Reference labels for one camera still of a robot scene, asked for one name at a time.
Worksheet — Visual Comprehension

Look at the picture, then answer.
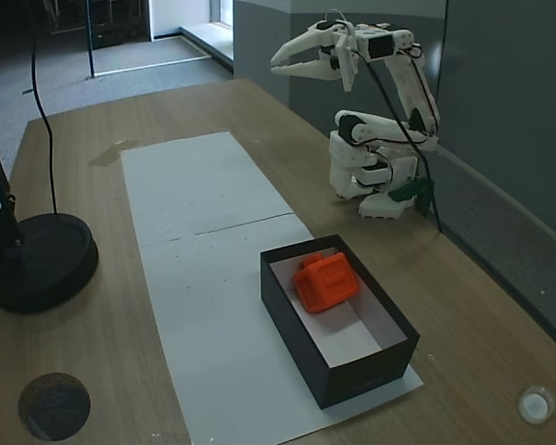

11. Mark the orange cube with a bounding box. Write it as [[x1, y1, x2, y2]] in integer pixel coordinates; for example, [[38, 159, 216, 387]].
[[294, 252, 363, 316]]

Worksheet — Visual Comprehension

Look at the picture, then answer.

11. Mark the black box white inside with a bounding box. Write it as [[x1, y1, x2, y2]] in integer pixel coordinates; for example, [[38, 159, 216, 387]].
[[259, 234, 421, 411]]

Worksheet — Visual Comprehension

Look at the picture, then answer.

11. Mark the green clamp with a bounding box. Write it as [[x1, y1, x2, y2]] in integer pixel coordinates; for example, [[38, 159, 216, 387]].
[[388, 178, 436, 217]]

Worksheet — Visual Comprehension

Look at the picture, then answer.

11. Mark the white paper sheet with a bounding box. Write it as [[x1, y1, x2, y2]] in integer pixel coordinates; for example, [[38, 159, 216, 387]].
[[137, 212, 425, 444], [120, 131, 296, 245]]

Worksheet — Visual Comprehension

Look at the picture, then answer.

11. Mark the clear tape piece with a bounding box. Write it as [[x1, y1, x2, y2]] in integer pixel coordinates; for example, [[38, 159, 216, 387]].
[[90, 137, 143, 167]]

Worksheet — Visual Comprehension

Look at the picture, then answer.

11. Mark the black metal pole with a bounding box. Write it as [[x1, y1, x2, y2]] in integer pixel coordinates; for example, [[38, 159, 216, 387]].
[[86, 0, 97, 79]]

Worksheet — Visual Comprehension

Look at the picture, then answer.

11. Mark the black round lamp base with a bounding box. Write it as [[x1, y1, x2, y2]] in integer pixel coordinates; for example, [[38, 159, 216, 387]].
[[0, 211, 99, 314]]

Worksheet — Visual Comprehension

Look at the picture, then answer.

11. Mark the white round cap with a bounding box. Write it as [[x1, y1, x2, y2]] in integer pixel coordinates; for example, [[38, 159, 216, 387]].
[[517, 384, 556, 424]]

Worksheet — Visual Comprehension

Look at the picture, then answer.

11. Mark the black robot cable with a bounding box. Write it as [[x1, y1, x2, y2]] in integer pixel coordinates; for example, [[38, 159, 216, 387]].
[[351, 45, 445, 233]]

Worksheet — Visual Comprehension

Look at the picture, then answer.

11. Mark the black lamp cable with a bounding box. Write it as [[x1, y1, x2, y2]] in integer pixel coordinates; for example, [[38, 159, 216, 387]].
[[25, 0, 60, 215]]

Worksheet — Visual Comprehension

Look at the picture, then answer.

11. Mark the round table cable hole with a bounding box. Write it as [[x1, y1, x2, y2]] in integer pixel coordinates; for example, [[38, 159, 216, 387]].
[[17, 372, 93, 441]]

